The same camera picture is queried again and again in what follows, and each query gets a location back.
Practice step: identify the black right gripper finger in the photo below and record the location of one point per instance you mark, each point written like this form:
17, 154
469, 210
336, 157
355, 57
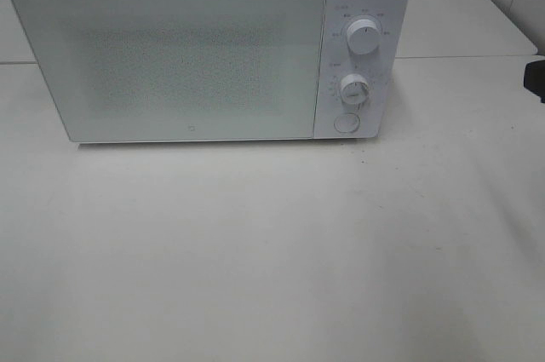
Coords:
534, 79

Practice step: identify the white timer knob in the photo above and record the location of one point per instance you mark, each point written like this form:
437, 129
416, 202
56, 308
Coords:
354, 89

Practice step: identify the round white door-release button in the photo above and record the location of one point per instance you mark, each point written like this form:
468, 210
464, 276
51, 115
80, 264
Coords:
347, 123

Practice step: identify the upper white power knob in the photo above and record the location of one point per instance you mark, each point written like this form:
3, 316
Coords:
363, 35

